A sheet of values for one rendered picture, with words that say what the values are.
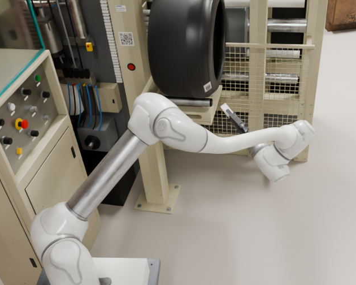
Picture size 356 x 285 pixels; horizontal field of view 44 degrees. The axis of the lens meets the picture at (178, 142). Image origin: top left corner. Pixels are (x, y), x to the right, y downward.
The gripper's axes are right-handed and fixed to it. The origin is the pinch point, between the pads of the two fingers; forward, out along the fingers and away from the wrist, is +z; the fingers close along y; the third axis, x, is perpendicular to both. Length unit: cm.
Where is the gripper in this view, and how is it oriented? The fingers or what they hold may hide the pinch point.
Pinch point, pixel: (227, 110)
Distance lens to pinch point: 207.2
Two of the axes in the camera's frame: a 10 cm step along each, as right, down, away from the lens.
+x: 8.2, -5.7, 0.5
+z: -5.4, -7.4, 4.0
